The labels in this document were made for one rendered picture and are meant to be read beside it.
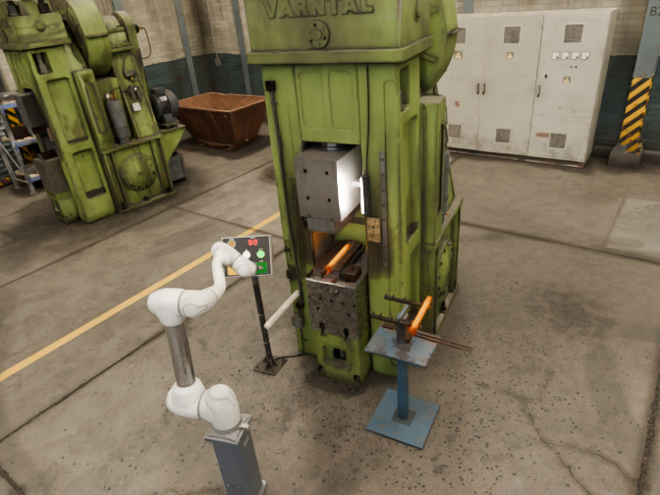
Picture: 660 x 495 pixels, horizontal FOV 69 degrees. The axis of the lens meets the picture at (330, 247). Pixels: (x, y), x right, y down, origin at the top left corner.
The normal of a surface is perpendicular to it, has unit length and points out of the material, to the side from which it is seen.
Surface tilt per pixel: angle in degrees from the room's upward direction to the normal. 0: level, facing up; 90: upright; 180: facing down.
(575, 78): 90
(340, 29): 90
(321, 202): 90
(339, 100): 90
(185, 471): 0
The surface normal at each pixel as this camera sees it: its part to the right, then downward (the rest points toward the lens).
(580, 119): -0.58, 0.43
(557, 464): -0.08, -0.87
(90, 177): 0.73, 0.28
